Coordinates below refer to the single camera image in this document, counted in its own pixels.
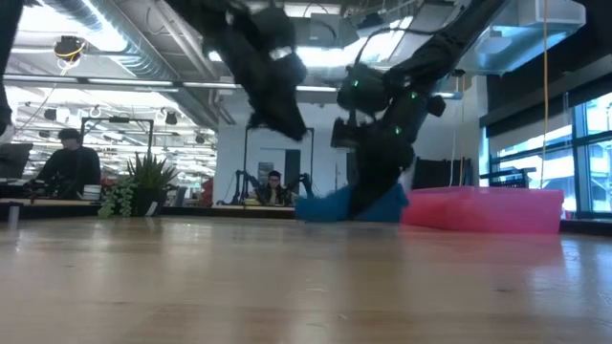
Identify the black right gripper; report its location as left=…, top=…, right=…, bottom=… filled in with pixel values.
left=339, top=64, right=447, bottom=217

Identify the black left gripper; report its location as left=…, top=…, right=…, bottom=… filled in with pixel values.
left=238, top=9, right=310, bottom=142

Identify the blue microfiber towel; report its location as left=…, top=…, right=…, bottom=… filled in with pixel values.
left=295, top=183, right=410, bottom=224

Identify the pink plastic basket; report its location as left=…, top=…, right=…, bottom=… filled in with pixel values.
left=401, top=186, right=565, bottom=235

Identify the black upright panel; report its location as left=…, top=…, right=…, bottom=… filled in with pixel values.
left=413, top=156, right=472, bottom=190

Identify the person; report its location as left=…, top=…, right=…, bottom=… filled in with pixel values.
left=256, top=170, right=292, bottom=206
left=28, top=127, right=102, bottom=200

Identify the black metal rack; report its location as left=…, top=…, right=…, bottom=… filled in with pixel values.
left=479, top=166, right=536, bottom=188

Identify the spiky green potted plant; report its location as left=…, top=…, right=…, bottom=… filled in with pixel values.
left=126, top=153, right=181, bottom=217

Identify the trailing green artificial plant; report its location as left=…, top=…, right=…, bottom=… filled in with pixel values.
left=98, top=175, right=140, bottom=221

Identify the wooden background desk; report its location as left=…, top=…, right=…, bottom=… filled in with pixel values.
left=0, top=198, right=104, bottom=222

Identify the dark computer monitor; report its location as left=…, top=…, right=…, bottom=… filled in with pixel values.
left=0, top=141, right=34, bottom=181

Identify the black metal stand frame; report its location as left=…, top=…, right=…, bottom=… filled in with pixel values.
left=243, top=124, right=317, bottom=192
left=76, top=117, right=155, bottom=185

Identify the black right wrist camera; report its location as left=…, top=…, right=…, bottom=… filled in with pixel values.
left=331, top=117, right=360, bottom=149

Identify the black ceiling cable reel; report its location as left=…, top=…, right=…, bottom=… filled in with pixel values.
left=52, top=35, right=87, bottom=63

